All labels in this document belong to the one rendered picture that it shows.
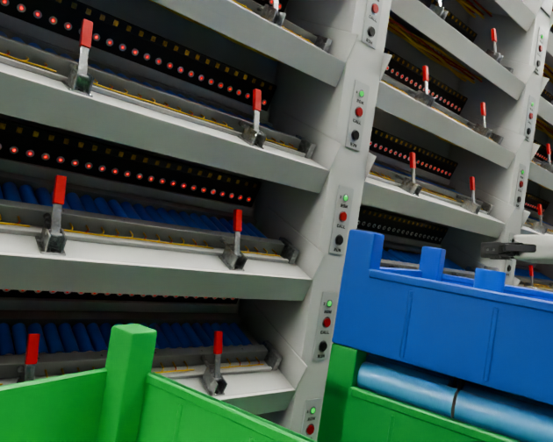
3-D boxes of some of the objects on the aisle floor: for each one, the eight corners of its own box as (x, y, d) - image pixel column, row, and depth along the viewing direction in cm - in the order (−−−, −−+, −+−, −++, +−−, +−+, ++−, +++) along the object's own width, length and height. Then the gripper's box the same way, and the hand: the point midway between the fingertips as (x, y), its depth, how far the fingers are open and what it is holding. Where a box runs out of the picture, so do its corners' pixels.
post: (309, 541, 87) (443, -339, 92) (269, 558, 81) (416, -385, 86) (245, 486, 102) (362, -266, 107) (208, 496, 96) (334, -301, 101)
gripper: (570, 267, 80) (465, 266, 93) (600, 274, 90) (502, 271, 104) (570, 224, 81) (466, 228, 94) (599, 235, 91) (503, 238, 105)
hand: (495, 251), depth 98 cm, fingers open, 3 cm apart
